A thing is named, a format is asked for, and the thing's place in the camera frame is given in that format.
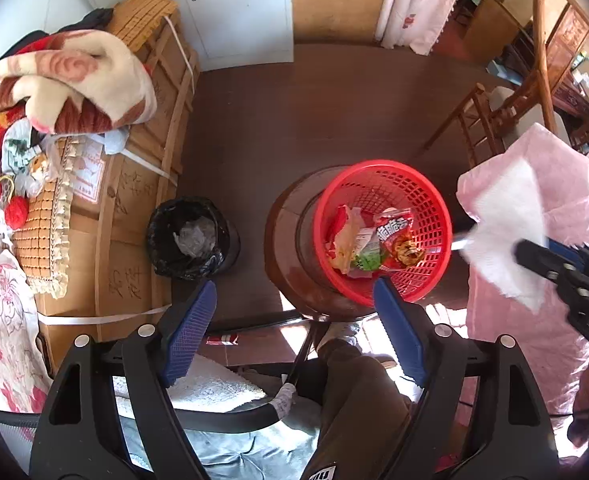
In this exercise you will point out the red plastic basket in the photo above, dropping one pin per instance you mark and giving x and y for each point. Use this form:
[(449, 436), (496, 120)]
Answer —
[(424, 200)]

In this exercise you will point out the white red floral cloth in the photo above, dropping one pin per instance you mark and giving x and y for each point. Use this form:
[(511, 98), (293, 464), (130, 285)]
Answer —
[(4, 330)]

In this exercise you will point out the rolled bamboo mat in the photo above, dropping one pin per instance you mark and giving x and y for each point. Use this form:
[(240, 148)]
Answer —
[(142, 20)]

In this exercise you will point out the black garment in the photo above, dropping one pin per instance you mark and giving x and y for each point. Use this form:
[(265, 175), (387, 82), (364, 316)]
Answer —
[(92, 20)]

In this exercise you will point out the white green carton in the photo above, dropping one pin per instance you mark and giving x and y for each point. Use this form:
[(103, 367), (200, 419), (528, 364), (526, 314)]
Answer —
[(367, 262)]

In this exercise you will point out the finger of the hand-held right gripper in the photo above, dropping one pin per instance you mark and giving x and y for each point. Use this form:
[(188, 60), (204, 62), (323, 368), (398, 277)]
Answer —
[(537, 257), (569, 252)]

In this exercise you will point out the printed pale cloth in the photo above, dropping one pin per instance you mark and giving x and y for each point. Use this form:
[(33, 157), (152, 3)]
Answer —
[(24, 160)]

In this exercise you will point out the white towel cushion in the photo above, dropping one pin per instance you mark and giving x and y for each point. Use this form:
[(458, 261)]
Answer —
[(209, 385)]

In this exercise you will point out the black mesh office chair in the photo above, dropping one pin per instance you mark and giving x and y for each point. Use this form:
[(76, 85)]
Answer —
[(234, 420)]

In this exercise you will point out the lace trimmed bamboo mat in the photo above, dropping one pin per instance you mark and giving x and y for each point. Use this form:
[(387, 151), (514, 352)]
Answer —
[(44, 240)]

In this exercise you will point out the red snack wrapper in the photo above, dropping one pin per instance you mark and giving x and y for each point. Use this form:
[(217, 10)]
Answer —
[(394, 230)]

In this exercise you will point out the white pink flowered curtain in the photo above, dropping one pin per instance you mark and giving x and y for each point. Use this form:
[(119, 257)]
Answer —
[(414, 5)]

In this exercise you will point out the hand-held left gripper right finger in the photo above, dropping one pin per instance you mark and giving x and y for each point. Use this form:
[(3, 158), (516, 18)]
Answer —
[(399, 330)]

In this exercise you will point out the light wooden cabinet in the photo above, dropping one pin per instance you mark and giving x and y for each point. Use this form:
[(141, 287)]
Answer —
[(494, 25)]

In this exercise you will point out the crumpled clear plastic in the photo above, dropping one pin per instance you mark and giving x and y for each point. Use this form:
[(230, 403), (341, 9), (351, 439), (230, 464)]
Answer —
[(194, 237)]

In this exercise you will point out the brown board panel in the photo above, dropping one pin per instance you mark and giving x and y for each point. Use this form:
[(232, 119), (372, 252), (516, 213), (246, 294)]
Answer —
[(339, 5)]

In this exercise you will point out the floral fleece blanket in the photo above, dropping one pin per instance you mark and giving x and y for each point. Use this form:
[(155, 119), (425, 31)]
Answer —
[(74, 75)]

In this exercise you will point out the person's leg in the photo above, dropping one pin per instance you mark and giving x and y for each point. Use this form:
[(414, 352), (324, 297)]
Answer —
[(364, 410)]

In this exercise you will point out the white tissue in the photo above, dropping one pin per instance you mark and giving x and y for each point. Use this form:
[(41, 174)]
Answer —
[(504, 220)]

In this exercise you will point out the white cabinet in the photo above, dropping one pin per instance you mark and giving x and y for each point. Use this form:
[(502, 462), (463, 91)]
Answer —
[(234, 20)]

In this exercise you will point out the small red pack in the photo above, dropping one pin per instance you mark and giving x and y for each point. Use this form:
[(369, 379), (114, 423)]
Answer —
[(222, 339)]

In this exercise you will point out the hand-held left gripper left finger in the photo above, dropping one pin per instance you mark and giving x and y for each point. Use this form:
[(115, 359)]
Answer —
[(189, 330)]

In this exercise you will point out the wooden chair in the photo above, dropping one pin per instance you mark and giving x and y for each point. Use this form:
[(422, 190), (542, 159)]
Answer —
[(544, 50)]

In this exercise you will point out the cardboard crate with wooden slats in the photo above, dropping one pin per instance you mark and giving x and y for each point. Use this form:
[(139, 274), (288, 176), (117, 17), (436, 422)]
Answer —
[(134, 200)]

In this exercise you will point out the black trash bin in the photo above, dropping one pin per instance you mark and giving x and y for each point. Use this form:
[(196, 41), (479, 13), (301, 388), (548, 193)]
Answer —
[(164, 260)]

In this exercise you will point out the round brown wooden stool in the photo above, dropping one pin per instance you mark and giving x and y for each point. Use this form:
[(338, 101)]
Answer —
[(289, 240)]

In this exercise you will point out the grey blue cushion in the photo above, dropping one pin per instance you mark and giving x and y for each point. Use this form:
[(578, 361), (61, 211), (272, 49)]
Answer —
[(254, 455)]

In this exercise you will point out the pink floral tablecloth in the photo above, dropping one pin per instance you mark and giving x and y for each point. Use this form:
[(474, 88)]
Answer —
[(569, 185)]

